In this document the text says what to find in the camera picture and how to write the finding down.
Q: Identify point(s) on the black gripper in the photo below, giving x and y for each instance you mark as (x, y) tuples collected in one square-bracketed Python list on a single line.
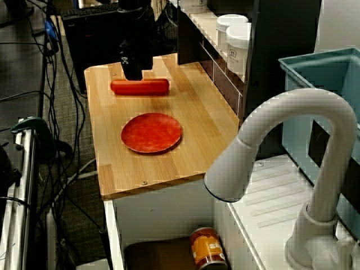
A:
[(137, 36)]

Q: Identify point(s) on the red toy sausage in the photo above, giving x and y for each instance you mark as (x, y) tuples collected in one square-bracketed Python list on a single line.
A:
[(152, 87)]

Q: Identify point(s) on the red round plate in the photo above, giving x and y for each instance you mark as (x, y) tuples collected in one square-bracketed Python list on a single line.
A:
[(152, 132)]

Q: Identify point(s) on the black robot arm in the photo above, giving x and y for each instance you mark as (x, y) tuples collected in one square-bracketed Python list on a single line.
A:
[(133, 3)]

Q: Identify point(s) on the black computer tower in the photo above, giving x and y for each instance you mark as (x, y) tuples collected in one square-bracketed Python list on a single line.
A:
[(84, 50)]

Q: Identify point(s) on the narrow black upright panel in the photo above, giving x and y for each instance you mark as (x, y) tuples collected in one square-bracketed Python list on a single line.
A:
[(188, 39)]

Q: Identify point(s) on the black keyboard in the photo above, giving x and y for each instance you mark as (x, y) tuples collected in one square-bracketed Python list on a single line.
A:
[(84, 11)]

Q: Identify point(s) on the white kitchen shelf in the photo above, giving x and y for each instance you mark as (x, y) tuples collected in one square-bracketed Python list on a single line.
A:
[(208, 28)]

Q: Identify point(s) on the white labelled container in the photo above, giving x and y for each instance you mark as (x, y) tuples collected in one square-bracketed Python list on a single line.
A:
[(194, 5)]

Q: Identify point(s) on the dark tile backsplash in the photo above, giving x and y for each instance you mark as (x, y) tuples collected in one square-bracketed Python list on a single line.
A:
[(225, 87)]

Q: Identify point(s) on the plain white jar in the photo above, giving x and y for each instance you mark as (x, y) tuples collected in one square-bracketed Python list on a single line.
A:
[(227, 22)]

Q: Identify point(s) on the white jar with logo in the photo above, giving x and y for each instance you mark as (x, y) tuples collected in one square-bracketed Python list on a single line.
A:
[(239, 50)]

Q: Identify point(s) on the green bar clamp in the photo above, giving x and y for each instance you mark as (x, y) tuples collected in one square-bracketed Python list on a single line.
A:
[(31, 123)]

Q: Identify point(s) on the wide black upright panel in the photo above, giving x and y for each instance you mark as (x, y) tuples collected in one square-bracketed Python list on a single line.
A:
[(281, 56)]

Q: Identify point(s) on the black bag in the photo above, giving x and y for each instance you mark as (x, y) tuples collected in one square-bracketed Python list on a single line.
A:
[(7, 168)]

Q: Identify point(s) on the teal plastic bin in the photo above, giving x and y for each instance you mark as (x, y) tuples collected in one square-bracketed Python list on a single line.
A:
[(309, 84)]

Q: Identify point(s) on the white toy sink unit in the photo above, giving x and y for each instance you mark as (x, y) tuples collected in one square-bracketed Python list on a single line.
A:
[(275, 191)]

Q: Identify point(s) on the orange soup can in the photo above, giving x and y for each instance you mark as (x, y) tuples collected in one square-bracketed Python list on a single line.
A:
[(206, 247)]

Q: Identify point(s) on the silver aluminium frame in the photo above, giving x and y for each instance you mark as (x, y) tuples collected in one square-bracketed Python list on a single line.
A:
[(26, 182)]

